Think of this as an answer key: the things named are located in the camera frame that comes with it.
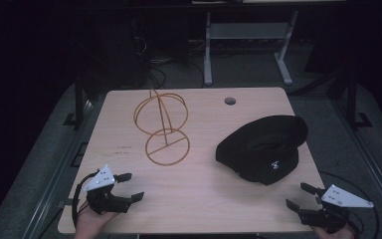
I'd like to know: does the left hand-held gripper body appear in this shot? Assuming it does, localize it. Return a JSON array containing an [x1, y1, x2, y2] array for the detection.
[[83, 164, 133, 215]]

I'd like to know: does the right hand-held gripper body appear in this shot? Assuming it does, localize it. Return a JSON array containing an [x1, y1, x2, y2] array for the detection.
[[297, 183, 375, 234]]

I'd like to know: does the black brimmed hat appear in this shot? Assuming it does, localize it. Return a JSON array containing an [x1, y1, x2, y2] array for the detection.
[[215, 115, 309, 186]]

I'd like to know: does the golden wire hat stand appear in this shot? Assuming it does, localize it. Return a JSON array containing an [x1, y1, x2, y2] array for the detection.
[[132, 88, 191, 167]]

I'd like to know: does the person's right hand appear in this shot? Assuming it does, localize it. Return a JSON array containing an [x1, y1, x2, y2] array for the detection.
[[310, 224, 356, 239]]

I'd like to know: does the person's left hand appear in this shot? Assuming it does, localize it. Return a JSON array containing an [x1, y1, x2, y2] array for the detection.
[[74, 206, 119, 239]]

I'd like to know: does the grey metal stand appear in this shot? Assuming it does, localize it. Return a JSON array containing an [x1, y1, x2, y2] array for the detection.
[[203, 9, 300, 87]]

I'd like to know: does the aluminium floor rail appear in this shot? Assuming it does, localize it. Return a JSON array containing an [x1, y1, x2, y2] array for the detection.
[[21, 96, 108, 239], [329, 98, 382, 232]]

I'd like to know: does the black metal frame post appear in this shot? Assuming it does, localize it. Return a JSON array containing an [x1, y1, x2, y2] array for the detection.
[[63, 71, 93, 128], [343, 66, 374, 131]]

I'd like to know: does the tangle of floor cables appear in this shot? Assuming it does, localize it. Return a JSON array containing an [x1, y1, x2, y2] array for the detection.
[[133, 34, 208, 91]]

